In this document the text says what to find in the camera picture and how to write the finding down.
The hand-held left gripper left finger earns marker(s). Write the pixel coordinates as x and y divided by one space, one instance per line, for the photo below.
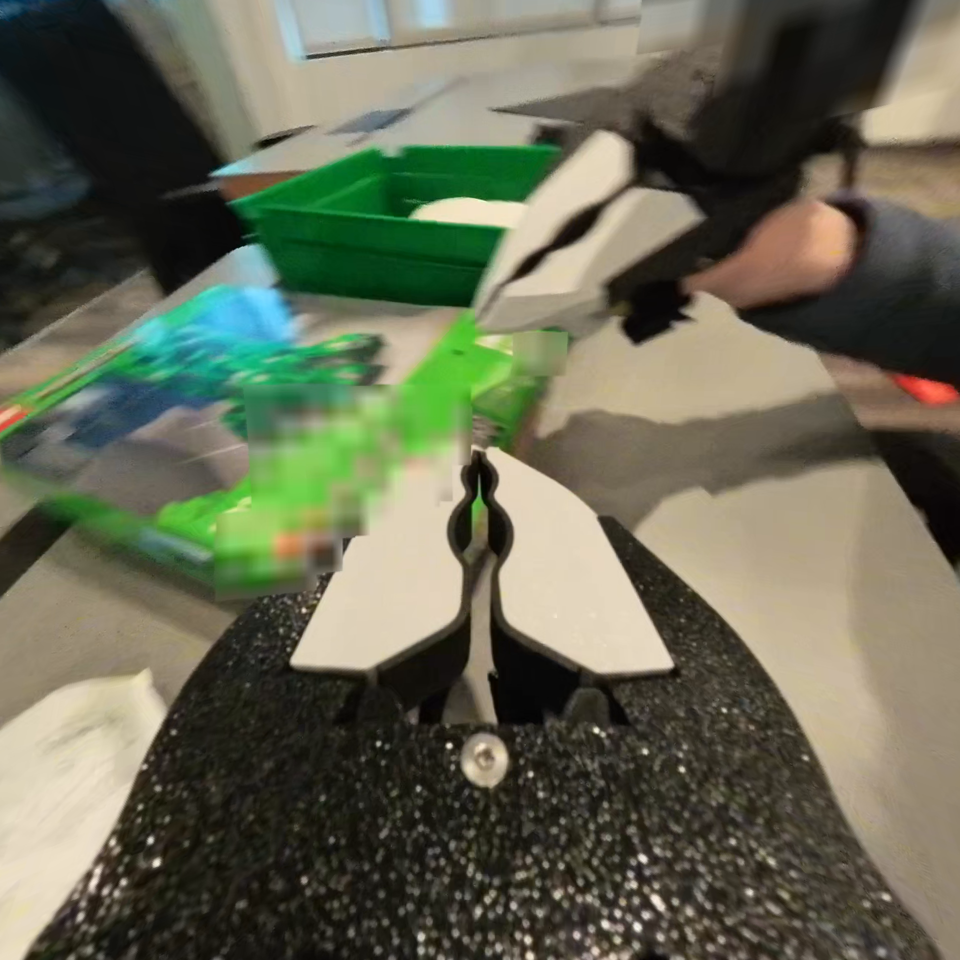
390 585

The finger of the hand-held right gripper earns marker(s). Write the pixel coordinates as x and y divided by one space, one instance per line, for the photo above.
577 180
585 285

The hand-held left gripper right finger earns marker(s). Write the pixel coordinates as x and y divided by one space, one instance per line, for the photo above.
570 577

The white printed paper bag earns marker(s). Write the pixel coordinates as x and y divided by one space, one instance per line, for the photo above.
60 787
465 212

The green plastic tray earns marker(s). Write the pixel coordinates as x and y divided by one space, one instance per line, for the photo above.
337 247

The green toy set box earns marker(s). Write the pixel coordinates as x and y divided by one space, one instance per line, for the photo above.
150 450

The person's right forearm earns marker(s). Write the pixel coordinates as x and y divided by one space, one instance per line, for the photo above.
900 300

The grey desk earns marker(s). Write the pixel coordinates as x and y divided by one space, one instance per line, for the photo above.
750 600

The black desk screen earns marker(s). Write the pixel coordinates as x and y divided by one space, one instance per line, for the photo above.
161 187

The person's right hand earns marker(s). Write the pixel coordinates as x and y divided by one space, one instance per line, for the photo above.
787 247

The grey office table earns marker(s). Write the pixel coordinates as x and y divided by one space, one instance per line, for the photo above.
465 105

